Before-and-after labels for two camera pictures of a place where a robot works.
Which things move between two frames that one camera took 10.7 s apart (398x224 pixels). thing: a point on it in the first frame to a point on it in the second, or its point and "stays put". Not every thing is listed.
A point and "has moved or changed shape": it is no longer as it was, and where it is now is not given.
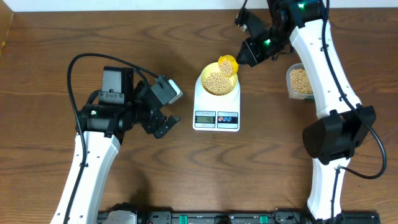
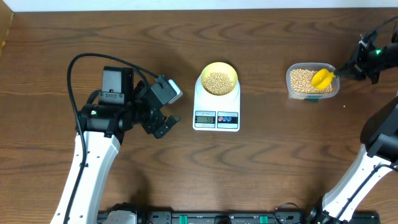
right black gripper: [249, 45] to [355, 68]
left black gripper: [152, 124] stays put
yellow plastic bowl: [216, 83] stays put
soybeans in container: [300, 81] stays put
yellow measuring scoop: [227, 65] has moved or changed shape
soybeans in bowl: [217, 84] stays put
